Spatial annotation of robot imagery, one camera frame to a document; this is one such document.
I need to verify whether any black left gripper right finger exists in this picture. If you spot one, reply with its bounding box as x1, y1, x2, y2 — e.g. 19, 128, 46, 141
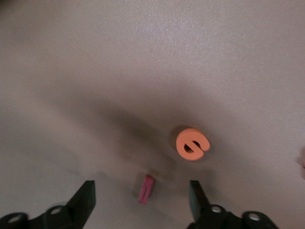
187, 180, 279, 229

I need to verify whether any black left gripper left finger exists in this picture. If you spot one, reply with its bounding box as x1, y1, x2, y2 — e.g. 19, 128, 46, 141
0, 180, 96, 229

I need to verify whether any dark red foam letter l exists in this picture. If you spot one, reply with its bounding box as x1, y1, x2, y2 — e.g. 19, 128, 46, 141
138, 175, 154, 205

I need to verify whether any orange foam letter e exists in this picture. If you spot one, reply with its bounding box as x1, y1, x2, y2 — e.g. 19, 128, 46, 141
175, 128, 211, 161

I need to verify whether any salmon pink foam letter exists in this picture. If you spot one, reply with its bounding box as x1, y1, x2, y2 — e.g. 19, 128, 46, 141
299, 146, 305, 178

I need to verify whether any brown paper table cover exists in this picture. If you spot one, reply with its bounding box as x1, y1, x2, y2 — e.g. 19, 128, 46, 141
0, 0, 305, 229

